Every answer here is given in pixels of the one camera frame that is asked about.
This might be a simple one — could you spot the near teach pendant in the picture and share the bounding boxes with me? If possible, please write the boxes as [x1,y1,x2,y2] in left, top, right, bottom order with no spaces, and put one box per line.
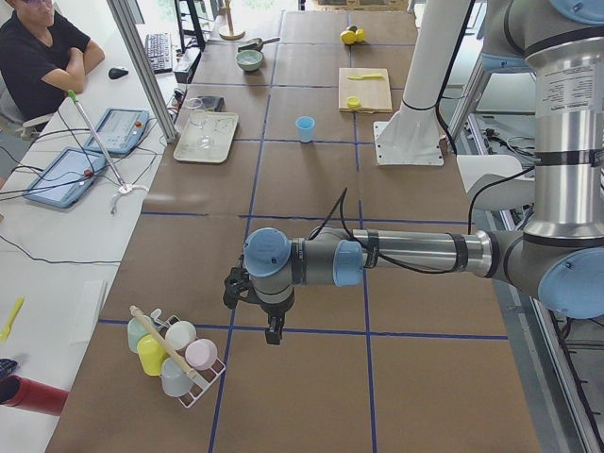
[25,147,107,209]

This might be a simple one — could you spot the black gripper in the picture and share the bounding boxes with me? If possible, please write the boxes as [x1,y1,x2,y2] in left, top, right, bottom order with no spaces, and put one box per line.
[260,301,289,345]

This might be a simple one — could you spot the wooden mug tree stand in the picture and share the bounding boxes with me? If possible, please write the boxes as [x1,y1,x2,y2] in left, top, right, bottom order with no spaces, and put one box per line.
[219,0,245,41]

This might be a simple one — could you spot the rod with green tip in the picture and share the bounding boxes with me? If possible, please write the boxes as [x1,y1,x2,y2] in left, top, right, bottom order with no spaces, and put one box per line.
[67,90,134,194]

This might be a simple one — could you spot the teach pendant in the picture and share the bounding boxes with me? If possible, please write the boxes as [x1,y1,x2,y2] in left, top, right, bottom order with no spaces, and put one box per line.
[25,147,107,209]
[95,108,150,157]

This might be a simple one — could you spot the yellow plastic knife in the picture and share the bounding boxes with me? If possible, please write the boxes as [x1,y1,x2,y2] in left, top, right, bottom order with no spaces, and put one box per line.
[346,73,384,80]

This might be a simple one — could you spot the mint green cup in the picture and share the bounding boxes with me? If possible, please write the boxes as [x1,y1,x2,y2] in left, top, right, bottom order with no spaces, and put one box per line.
[126,317,149,353]

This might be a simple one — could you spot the black keyboard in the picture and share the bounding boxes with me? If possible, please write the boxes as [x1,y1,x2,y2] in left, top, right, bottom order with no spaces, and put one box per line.
[144,32,173,74]

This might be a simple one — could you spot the far teach pendant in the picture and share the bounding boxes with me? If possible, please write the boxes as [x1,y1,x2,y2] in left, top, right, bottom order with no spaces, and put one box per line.
[95,108,150,157]

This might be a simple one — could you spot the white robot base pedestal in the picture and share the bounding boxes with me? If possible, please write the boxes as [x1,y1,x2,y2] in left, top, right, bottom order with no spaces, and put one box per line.
[374,0,474,166]

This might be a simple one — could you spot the light blue plastic cup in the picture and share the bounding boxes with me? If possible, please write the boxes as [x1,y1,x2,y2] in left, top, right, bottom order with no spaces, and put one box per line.
[294,116,315,143]

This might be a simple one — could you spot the white cup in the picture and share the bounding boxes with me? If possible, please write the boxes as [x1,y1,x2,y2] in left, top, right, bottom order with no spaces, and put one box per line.
[165,321,196,351]

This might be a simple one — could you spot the lemon slice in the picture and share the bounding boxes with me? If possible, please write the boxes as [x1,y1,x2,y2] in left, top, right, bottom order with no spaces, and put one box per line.
[346,96,361,109]

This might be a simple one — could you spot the pink cup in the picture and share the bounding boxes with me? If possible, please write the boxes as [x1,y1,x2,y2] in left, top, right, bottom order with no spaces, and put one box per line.
[185,339,218,370]

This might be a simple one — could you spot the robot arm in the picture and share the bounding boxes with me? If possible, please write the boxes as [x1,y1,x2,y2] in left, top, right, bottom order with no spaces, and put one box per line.
[224,1,603,344]

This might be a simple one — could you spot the white wire cup rack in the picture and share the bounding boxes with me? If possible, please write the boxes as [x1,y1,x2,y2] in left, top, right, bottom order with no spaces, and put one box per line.
[151,309,226,409]

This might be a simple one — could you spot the steel ice scoop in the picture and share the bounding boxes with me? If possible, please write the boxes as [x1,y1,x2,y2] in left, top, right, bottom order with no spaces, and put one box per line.
[237,37,280,52]

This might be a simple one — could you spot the red cylinder bottle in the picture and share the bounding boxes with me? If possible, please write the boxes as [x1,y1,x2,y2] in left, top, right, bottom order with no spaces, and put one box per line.
[1,375,69,416]

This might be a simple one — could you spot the bamboo cutting board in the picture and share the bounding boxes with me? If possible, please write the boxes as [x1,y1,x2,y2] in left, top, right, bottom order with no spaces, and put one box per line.
[338,68,393,113]

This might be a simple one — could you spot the seated person black shirt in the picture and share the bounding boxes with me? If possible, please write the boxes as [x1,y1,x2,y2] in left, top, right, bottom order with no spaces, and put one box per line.
[1,1,105,121]

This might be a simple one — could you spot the yellow cup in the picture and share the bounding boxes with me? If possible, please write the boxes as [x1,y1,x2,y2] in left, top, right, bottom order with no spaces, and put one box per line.
[136,334,168,377]

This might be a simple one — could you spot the cream bear serving tray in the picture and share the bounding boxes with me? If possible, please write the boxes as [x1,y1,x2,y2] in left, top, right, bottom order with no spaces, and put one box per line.
[174,110,239,164]

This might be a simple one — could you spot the aluminium frame post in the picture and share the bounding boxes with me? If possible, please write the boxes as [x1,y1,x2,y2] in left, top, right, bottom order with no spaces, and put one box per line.
[107,0,178,143]

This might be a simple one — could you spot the green bowl of ice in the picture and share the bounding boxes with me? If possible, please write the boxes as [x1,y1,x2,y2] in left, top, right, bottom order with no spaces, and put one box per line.
[236,49,264,73]

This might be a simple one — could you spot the clear wine glass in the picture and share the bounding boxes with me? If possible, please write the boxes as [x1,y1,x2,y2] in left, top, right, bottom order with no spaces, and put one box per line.
[184,97,213,149]

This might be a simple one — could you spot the white plastic chair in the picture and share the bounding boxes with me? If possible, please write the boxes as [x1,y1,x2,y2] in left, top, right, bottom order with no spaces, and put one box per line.
[457,155,535,210]

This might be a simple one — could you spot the black computer mouse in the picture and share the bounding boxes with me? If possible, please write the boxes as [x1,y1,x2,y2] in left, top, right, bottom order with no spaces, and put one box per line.
[108,67,129,80]

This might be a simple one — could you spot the grey-blue cup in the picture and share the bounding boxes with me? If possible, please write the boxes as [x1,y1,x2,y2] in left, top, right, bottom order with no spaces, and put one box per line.
[160,358,193,397]

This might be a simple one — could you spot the yellow spatula on desk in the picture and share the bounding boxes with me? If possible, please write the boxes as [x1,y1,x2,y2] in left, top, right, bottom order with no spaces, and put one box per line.
[0,296,25,342]

